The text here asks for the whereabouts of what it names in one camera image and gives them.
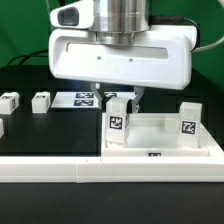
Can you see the white L-shaped fence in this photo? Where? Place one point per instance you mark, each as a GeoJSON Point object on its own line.
{"type": "Point", "coordinates": [115, 169]}

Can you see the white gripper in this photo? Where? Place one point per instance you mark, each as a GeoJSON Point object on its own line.
{"type": "Point", "coordinates": [111, 41]}

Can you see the white block left edge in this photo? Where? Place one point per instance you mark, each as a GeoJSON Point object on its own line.
{"type": "Point", "coordinates": [1, 128]}

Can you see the white marker plate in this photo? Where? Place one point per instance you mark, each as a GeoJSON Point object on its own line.
{"type": "Point", "coordinates": [68, 100]}

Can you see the white square tabletop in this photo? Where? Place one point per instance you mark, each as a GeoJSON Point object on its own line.
{"type": "Point", "coordinates": [154, 135]}

